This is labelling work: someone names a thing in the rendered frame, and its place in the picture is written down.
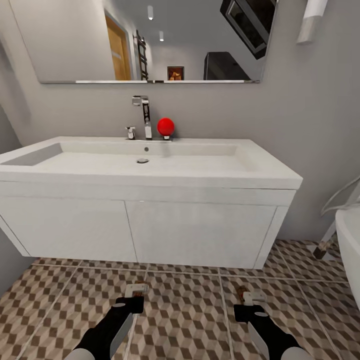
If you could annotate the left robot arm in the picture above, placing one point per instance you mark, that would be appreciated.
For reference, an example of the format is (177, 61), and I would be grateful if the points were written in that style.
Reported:
(102, 341)

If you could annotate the bathtub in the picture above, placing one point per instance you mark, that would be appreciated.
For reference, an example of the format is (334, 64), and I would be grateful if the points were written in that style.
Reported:
(346, 230)

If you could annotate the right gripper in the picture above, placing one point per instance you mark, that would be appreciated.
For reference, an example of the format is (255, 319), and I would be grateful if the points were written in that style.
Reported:
(241, 311)

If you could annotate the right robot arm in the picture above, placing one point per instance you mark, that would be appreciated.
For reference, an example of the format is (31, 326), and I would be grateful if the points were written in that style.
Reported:
(271, 340)

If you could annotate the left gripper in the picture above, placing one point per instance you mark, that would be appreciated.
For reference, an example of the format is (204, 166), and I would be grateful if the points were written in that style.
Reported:
(137, 303)

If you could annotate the furniture sink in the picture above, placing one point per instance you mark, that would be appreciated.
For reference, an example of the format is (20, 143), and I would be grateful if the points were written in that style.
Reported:
(187, 201)

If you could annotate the mousetrap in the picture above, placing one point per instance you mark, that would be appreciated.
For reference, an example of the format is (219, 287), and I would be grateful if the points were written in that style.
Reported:
(240, 290)
(138, 294)

